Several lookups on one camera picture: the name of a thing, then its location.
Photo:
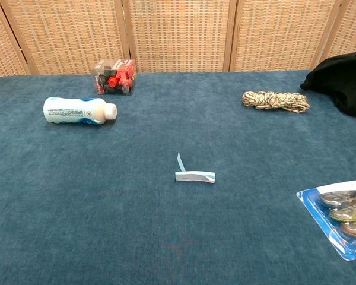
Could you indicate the clear box with red parts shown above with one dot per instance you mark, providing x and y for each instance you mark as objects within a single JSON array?
[{"x": 115, "y": 78}]

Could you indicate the blue velvet table cloth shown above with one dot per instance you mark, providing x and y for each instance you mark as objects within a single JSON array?
[{"x": 166, "y": 231}]

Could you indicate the woven wicker screen panel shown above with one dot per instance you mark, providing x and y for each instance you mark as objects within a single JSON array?
[
  {"x": 284, "y": 35},
  {"x": 178, "y": 35},
  {"x": 0, "y": 44},
  {"x": 353, "y": 26},
  {"x": 68, "y": 35}
]

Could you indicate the white plastic bottle blue label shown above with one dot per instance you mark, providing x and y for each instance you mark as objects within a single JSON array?
[{"x": 71, "y": 111}]

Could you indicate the blue blister pack card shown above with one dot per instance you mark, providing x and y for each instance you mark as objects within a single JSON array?
[{"x": 311, "y": 197}]

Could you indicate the silver metal disc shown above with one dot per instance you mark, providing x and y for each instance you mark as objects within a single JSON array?
[{"x": 341, "y": 197}]

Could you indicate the black cloth hat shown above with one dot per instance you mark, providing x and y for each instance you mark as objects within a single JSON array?
[{"x": 341, "y": 80}]

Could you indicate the green gold metal disc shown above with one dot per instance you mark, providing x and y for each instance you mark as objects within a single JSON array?
[{"x": 344, "y": 214}]

